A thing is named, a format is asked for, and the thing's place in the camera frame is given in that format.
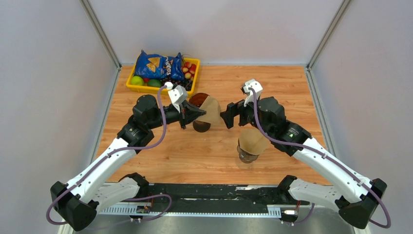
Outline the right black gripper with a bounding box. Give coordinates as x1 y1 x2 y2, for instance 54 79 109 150
220 93 273 137

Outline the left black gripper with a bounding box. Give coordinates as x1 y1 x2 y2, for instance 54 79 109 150
147 99 206 130

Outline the brown amber dripper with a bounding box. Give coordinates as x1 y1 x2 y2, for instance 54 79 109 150
188 93 209 108

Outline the paper coffee filter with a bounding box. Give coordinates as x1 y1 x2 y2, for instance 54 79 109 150
239 129 269 156

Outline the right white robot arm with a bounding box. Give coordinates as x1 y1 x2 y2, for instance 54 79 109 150
220 97 391 229

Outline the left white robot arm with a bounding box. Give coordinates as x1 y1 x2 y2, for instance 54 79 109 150
46 95 206 231

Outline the clear glass dripper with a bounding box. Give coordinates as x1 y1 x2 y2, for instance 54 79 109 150
237 145 259 164

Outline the dark grape bunch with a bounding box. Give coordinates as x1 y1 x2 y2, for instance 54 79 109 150
160 78 193 91

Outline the red apples pile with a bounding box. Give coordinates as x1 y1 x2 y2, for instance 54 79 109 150
181 61 197 80

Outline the green avocado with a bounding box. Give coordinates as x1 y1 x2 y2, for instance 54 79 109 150
147 79 162 88

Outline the yellow plastic bin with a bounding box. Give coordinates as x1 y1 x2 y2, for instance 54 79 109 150
126 58 201 98

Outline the blue chips bag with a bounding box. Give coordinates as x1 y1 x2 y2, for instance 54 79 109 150
134 50 185 80

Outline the green lime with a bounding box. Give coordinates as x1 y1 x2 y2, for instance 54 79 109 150
130 76 145 86

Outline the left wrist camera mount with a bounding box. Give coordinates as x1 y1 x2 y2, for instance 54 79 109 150
165 82 188 113

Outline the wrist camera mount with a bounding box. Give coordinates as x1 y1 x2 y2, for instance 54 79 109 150
241 79 263 107
165 82 188 113

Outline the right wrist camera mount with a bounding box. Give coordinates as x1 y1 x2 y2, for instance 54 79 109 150
241 79 263 107

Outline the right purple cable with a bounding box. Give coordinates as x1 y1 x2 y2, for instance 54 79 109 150
246 87 392 229

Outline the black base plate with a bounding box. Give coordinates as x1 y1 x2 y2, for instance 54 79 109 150
116 175 310 220

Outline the aluminium frame rail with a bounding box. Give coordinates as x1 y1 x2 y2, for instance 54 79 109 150
57 181 370 234

